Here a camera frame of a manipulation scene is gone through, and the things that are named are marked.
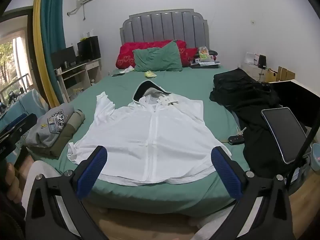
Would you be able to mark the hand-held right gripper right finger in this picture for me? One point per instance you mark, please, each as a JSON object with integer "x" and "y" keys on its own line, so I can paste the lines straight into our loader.
{"x": 226, "y": 173}

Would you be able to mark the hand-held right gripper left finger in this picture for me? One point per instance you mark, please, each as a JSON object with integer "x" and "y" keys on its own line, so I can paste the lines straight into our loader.
{"x": 93, "y": 170}

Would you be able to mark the white hooded jacket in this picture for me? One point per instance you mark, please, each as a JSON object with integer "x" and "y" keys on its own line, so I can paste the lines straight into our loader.
{"x": 150, "y": 142}

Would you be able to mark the person's left forearm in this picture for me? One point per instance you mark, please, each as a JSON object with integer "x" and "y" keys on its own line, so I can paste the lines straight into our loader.
{"x": 10, "y": 220}

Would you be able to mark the person's left hand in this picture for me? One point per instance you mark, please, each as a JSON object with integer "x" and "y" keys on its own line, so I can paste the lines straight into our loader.
{"x": 13, "y": 187}

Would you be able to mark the grey printed sweatshirt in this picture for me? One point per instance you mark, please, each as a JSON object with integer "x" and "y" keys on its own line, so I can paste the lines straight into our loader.
{"x": 42, "y": 135}

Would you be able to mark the black car key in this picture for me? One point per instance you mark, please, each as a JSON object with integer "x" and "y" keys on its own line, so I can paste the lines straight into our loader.
{"x": 236, "y": 140}

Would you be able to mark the light blue cloth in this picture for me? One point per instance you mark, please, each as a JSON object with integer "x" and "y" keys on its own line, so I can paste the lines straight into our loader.
{"x": 32, "y": 102}

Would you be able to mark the olive folded garment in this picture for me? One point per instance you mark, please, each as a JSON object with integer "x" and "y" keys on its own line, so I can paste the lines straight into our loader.
{"x": 67, "y": 132}

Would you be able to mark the black garment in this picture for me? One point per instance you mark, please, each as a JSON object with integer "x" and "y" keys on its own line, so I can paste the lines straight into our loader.
{"x": 255, "y": 135}

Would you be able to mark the bed with green sheet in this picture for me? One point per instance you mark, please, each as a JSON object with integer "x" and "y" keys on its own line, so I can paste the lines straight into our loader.
{"x": 162, "y": 197}

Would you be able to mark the tablet with grey case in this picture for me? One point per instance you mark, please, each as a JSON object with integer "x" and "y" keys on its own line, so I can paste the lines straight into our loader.
{"x": 285, "y": 132}

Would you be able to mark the blue bucket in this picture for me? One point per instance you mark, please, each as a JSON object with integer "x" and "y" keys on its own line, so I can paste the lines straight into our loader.
{"x": 316, "y": 157}

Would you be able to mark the dark phone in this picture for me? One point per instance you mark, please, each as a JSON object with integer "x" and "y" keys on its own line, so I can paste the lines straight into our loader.
{"x": 117, "y": 74}

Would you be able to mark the black monitor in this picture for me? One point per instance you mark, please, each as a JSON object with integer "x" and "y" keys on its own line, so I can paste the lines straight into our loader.
{"x": 62, "y": 56}

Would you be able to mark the yellow curtain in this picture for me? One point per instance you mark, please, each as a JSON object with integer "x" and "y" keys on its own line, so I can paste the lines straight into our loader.
{"x": 37, "y": 42}

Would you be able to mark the light wooden desk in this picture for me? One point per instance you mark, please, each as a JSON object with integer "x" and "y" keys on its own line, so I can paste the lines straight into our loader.
{"x": 85, "y": 66}

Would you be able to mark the white nightstand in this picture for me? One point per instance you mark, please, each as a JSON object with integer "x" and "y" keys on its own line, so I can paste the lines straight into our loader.
{"x": 250, "y": 71}

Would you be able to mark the black table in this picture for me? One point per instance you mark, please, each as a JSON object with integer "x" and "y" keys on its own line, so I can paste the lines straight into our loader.
{"x": 300, "y": 97}

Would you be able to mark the white tissue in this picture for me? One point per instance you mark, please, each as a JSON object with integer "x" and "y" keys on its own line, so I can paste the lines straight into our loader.
{"x": 128, "y": 69}

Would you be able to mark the stack of books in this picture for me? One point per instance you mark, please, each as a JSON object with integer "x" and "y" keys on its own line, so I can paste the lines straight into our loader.
{"x": 205, "y": 65}

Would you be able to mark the yellow-green small cloth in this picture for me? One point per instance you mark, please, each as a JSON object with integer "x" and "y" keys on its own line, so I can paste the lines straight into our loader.
{"x": 150, "y": 74}

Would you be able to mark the cardboard box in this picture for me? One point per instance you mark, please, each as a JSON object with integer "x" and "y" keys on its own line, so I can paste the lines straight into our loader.
{"x": 281, "y": 75}

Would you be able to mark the black speaker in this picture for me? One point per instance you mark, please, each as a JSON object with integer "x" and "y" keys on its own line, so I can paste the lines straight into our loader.
{"x": 262, "y": 62}

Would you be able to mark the white box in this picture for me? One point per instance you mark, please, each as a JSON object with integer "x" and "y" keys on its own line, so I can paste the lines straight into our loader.
{"x": 251, "y": 58}

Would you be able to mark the teal curtain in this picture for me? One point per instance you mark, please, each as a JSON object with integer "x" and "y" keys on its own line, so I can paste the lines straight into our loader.
{"x": 52, "y": 30}

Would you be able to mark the red pillows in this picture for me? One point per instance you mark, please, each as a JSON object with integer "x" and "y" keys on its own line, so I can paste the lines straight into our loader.
{"x": 125, "y": 55}

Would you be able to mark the black computer tower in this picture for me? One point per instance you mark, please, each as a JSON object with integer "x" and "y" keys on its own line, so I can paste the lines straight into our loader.
{"x": 88, "y": 48}

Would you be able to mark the green pillow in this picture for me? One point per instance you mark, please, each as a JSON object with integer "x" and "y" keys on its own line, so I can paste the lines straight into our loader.
{"x": 160, "y": 57}

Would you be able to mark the grey padded headboard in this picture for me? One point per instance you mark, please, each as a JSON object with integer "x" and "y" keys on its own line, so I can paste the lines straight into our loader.
{"x": 162, "y": 25}

